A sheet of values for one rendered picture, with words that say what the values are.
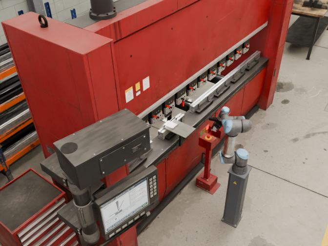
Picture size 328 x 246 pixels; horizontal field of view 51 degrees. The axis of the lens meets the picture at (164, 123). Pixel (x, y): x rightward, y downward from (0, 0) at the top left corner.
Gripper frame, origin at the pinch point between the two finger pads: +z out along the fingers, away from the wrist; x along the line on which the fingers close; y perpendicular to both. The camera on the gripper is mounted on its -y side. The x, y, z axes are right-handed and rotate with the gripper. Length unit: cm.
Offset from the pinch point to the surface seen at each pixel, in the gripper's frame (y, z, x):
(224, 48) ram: -49, -40, 72
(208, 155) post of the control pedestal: 11.8, 39.2, 2.1
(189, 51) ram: -57, -64, 2
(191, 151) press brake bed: -6.4, 45.2, -3.9
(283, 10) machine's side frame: -36, -58, 188
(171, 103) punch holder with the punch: -42, -22, -28
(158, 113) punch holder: -42, -21, -47
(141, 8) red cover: -78, -119, -62
